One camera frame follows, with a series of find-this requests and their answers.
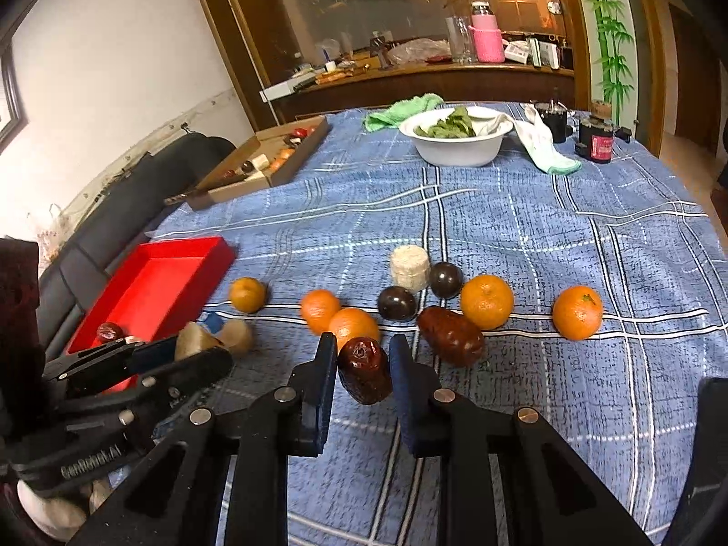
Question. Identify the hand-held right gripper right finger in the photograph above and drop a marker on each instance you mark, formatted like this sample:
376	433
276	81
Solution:
405	404

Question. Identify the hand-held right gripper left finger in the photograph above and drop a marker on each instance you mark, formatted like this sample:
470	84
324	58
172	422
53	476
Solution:
323	392

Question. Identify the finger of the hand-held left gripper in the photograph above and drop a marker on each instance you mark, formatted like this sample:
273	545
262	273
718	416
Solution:
193	369
108	361

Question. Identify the small dark red date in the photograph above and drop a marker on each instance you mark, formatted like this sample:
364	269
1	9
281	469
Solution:
110	333

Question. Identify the tan beige block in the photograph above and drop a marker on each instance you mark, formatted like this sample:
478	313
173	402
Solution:
239	338

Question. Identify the large dark red date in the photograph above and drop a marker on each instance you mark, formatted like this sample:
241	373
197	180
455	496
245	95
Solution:
452	336

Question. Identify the red tray box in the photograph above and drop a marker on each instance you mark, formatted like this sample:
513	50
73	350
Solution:
159	284

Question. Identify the yellowish tangerine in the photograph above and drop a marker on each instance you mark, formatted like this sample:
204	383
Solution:
248	294

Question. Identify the dark purple round fruit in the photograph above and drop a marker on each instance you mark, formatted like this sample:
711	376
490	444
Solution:
397	303
445	280

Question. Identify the white round cake block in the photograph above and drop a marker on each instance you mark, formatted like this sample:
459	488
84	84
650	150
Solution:
409	267

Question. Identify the person's left forearm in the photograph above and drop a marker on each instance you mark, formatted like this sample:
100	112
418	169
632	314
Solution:
20	307

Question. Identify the person's left hand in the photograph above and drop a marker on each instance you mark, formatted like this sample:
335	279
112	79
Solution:
51	509

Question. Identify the black leather sofa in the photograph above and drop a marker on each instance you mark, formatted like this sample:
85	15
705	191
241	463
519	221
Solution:
142	182

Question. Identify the blue plaid tablecloth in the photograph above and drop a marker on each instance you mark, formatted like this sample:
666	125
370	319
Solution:
512	227

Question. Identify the brown cardboard box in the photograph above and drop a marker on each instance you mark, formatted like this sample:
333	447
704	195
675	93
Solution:
284	173

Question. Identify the small white block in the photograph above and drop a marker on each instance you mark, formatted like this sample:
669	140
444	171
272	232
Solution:
259	161

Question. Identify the small orange tangerine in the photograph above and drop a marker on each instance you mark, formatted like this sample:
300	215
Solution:
277	162

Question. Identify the white bowl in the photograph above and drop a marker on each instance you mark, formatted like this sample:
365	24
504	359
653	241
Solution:
455	148

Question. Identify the green leafy vegetables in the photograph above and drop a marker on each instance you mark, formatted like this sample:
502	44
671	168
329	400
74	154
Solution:
449	125

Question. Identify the green cloth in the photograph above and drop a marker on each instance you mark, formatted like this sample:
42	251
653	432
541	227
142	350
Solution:
398	114

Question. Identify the flat white box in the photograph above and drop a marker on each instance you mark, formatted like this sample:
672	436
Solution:
284	91

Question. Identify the white cloth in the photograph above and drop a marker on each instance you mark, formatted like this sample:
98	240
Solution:
546	145

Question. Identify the dark chair back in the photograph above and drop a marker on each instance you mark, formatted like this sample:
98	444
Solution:
702	466

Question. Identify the wooden sideboard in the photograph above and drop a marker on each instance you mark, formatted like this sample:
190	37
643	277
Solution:
432	82

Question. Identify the black jar red label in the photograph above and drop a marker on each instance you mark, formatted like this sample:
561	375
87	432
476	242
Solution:
594	142

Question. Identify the clear plastic bag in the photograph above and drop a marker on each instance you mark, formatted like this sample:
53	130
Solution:
418	50

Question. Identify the clear glass pitcher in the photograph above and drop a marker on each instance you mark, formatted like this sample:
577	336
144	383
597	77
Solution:
460	40

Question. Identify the small white boxes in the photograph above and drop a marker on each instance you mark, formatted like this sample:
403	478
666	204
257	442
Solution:
534	52

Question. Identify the pink bottle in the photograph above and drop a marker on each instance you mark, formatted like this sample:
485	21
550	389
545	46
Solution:
488	34

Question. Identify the wooden framed glass partition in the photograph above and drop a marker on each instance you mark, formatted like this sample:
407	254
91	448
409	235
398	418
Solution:
352	5

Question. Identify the bamboo print panel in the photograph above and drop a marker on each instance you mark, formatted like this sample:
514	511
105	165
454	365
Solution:
611	28

